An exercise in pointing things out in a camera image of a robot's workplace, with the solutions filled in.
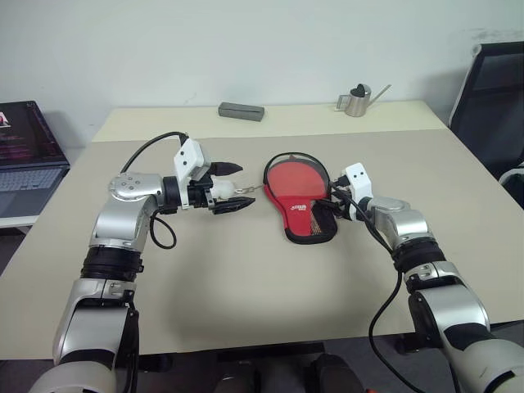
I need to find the open laptop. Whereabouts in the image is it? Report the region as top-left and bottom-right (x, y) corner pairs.
(0, 100), (71, 229)

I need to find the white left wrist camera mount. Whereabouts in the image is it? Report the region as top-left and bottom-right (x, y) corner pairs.
(171, 138), (205, 194)

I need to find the black table frame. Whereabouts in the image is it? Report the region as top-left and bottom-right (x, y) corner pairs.
(138, 330), (419, 366)

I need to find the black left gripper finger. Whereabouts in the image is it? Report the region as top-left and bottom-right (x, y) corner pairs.
(210, 196), (257, 215)
(210, 160), (246, 178)

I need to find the black office chair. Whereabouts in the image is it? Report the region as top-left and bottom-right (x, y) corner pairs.
(447, 40), (524, 193)

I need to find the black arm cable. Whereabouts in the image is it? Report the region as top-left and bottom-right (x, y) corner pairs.
(330, 174), (464, 393)
(121, 130), (191, 251)

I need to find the black and red paddle case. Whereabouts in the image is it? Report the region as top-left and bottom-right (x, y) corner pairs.
(261, 150), (339, 246)

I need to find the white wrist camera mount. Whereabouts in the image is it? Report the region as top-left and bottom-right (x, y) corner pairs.
(171, 138), (205, 194)
(344, 162), (374, 203)

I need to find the small metal watering can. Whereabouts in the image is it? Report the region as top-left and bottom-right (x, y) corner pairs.
(336, 82), (393, 118)

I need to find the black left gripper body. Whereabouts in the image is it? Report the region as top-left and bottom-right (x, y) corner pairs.
(187, 162), (217, 213)

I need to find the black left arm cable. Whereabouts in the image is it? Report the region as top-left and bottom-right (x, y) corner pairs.
(121, 130), (191, 251)

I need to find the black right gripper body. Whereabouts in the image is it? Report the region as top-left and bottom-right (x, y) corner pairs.
(335, 192), (364, 224)

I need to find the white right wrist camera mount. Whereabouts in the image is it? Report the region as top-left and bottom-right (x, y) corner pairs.
(344, 162), (374, 203)

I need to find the red table tennis paddle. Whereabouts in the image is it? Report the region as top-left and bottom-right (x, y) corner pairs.
(266, 156), (334, 237)

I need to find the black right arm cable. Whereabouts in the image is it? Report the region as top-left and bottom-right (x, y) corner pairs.
(330, 174), (464, 393)

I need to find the grey rectangular block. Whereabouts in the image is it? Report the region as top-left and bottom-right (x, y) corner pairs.
(217, 102), (265, 123)

